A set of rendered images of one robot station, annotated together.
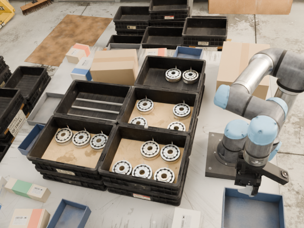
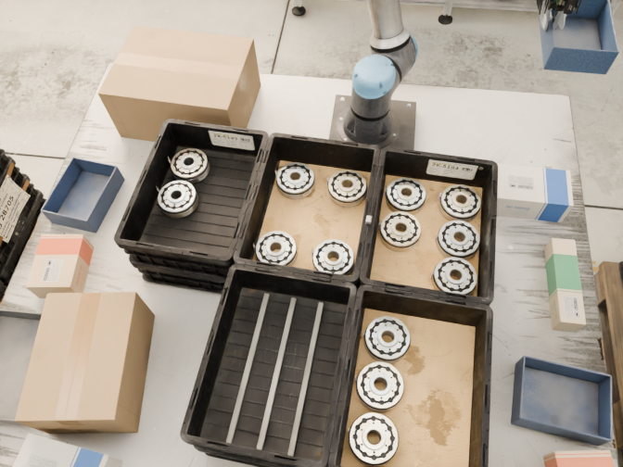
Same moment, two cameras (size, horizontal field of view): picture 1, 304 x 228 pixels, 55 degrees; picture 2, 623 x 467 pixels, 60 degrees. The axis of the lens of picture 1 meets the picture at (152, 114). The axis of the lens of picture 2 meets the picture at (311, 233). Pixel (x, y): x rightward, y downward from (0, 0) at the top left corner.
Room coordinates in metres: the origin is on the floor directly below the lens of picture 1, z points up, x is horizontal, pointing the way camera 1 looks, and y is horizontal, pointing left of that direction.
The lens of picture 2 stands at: (1.19, 0.68, 2.04)
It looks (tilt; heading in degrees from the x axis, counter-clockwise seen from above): 60 degrees down; 263
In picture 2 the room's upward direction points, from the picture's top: 4 degrees counter-clockwise
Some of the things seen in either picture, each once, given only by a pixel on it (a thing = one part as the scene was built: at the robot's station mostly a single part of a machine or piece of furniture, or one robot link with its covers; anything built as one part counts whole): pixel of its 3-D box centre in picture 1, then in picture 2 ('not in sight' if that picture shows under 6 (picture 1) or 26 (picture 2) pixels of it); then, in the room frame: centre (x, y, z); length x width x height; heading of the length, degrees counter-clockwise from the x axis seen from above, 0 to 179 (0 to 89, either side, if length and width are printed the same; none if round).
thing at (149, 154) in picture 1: (149, 149); (400, 229); (0.89, 0.04, 0.86); 0.10 x 0.10 x 0.01
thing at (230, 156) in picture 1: (232, 146); (368, 116); (0.86, -0.40, 0.80); 0.15 x 0.15 x 0.10
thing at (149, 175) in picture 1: (142, 173); (459, 237); (0.75, 0.09, 0.86); 0.10 x 0.10 x 0.01
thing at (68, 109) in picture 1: (96, 106); (276, 364); (1.25, 0.33, 0.87); 0.40 x 0.30 x 0.11; 69
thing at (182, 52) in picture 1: (187, 57); (83, 194); (1.74, -0.33, 0.74); 0.20 x 0.15 x 0.07; 64
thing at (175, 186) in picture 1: (144, 153); (431, 220); (0.82, 0.06, 0.92); 0.40 x 0.30 x 0.02; 69
